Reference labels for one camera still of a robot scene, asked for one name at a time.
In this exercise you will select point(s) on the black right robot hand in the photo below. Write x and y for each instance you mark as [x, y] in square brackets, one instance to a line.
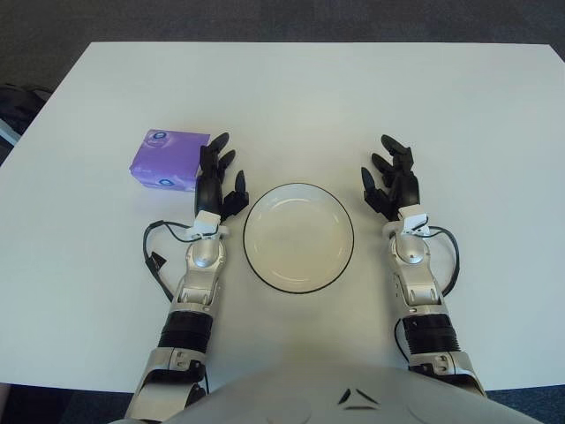
[404, 185]

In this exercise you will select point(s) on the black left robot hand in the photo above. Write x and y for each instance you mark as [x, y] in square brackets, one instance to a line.
[209, 190]

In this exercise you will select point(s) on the purple tissue paper pack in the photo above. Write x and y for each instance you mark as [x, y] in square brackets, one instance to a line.
[167, 154]

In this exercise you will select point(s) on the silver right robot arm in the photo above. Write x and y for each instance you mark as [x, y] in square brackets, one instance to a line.
[412, 256]

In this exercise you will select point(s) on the white plate with black rim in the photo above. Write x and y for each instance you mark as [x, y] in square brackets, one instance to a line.
[299, 238]

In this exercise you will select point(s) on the dark bag on floor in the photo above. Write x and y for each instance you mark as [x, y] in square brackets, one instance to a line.
[17, 103]

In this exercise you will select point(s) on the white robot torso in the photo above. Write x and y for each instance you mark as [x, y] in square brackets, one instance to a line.
[309, 393]

